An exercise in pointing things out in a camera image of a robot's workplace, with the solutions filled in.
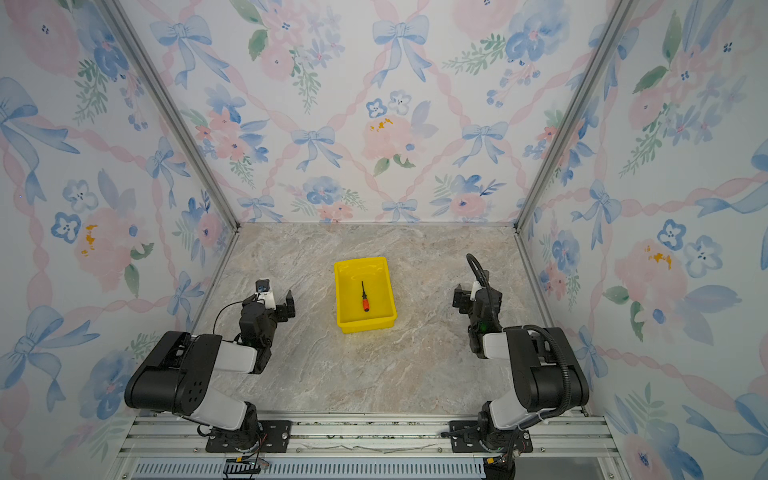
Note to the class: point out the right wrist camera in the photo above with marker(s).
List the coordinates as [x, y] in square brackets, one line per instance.
[477, 286]

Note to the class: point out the aluminium rail frame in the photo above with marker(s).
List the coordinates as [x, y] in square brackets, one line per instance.
[372, 446]

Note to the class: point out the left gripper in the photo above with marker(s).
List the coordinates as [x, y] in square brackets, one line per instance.
[282, 313]

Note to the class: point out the corner aluminium post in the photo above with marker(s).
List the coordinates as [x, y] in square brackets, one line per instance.
[116, 18]
[615, 26]

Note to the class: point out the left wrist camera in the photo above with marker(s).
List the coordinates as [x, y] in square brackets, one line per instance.
[264, 294]

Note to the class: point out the red handled screwdriver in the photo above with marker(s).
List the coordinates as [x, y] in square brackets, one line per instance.
[364, 299]

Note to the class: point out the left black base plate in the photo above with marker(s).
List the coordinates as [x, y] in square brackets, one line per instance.
[271, 436]

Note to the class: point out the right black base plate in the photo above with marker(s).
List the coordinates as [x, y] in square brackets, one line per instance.
[470, 437]

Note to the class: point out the left corner aluminium post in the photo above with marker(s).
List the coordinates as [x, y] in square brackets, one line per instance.
[116, 18]

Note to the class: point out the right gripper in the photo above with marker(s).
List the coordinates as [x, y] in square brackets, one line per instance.
[462, 300]

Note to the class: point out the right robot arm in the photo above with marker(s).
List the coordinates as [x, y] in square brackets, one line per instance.
[547, 379]

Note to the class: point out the right corner aluminium post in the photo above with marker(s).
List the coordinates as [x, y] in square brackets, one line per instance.
[615, 26]

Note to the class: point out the yellow plastic bin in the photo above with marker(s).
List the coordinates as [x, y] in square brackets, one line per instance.
[374, 272]

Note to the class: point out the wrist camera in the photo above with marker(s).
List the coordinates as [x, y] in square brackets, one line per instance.
[477, 286]
[264, 294]

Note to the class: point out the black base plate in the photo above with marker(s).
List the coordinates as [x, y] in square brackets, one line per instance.
[470, 437]
[271, 436]

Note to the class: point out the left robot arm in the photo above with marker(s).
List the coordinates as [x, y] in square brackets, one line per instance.
[176, 378]

